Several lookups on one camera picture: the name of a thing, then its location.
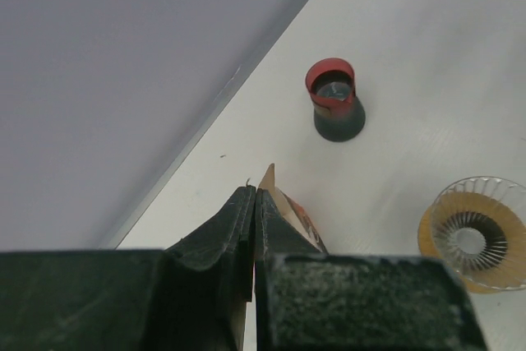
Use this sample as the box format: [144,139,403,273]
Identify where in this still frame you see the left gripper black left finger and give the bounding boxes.
[1,186,256,350]

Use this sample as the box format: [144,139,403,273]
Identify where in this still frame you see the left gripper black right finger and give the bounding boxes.
[255,190,487,350]

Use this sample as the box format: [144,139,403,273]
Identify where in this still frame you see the orange coffee filter box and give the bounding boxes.
[258,163,328,253]

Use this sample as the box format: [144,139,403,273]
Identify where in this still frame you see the clear ribbed glass dripper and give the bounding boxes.
[429,176,525,289]

